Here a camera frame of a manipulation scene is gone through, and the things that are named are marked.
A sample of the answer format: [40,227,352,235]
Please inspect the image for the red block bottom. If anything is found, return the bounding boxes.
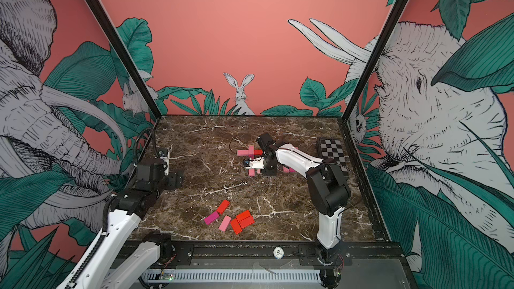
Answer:
[230,219,242,235]

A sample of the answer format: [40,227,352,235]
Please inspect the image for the red block large center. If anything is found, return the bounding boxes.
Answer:
[236,210,255,229]

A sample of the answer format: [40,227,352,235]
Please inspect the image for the black white checkerboard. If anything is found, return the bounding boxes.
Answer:
[317,137,347,168]

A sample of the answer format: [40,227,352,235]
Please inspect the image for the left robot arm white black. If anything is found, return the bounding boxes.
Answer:
[59,157,183,288]

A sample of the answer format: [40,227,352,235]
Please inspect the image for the black front rail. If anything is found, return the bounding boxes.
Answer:
[151,240,408,268]

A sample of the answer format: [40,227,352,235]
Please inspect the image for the black right frame post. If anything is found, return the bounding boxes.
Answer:
[342,0,409,123]

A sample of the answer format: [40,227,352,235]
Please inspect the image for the black left frame post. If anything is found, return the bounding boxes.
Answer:
[84,0,162,121]

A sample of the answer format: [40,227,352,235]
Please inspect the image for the black frame post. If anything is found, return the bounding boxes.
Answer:
[84,0,162,121]
[342,0,409,123]

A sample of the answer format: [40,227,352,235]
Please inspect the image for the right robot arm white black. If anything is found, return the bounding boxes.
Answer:
[248,133,352,266]

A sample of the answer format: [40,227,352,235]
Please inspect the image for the white slotted cable duct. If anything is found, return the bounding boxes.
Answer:
[141,269,321,284]

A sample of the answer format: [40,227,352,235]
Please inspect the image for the black corrugated cable hose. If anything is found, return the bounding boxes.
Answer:
[132,127,158,165]

